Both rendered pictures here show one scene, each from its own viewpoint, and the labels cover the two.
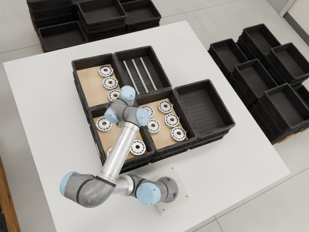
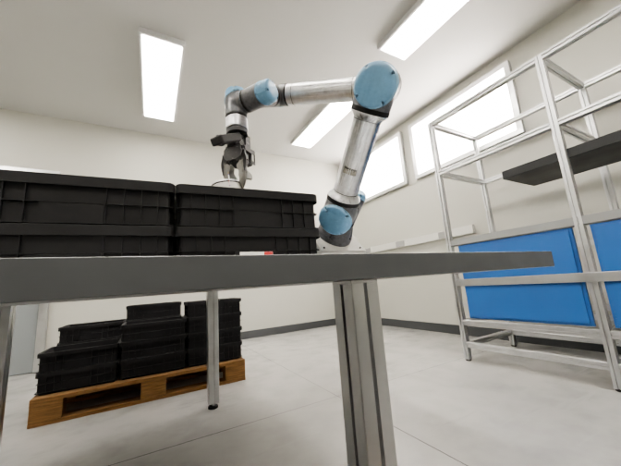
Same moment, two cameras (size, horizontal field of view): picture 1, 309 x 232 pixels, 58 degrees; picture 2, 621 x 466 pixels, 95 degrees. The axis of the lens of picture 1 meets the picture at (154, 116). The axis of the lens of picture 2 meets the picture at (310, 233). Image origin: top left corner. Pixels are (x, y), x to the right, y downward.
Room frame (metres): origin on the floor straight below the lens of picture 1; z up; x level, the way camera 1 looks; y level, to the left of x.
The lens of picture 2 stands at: (0.31, 0.98, 0.66)
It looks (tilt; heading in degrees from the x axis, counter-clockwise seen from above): 10 degrees up; 284
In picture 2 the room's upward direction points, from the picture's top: 4 degrees counter-clockwise
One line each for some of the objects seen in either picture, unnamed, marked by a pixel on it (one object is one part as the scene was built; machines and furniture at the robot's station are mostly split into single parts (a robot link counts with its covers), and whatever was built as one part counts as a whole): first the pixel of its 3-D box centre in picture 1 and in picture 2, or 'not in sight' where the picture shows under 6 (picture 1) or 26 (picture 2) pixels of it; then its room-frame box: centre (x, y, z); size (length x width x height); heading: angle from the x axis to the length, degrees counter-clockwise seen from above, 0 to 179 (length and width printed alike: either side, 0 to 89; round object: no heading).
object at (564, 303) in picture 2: not in sight; (514, 278); (-0.53, -1.27, 0.60); 0.72 x 0.03 x 0.56; 134
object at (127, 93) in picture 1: (126, 97); (237, 104); (0.74, 0.16, 1.29); 0.09 x 0.08 x 0.11; 167
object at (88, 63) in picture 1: (100, 84); (90, 218); (1.04, 0.42, 0.87); 0.40 x 0.30 x 0.11; 40
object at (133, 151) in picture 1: (137, 147); not in sight; (0.69, 0.03, 0.86); 0.10 x 0.10 x 0.01
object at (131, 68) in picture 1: (141, 75); not in sight; (1.23, 0.19, 0.87); 0.40 x 0.30 x 0.11; 40
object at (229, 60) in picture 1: (226, 61); (83, 363); (2.27, -0.54, 0.26); 0.40 x 0.30 x 0.23; 44
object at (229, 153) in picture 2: not in sight; (238, 148); (0.74, 0.15, 1.13); 0.09 x 0.08 x 0.12; 81
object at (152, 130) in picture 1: (152, 125); not in sight; (0.87, -0.01, 0.86); 0.10 x 0.10 x 0.01
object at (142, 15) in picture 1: (137, 23); not in sight; (2.29, 0.52, 0.31); 0.40 x 0.30 x 0.34; 133
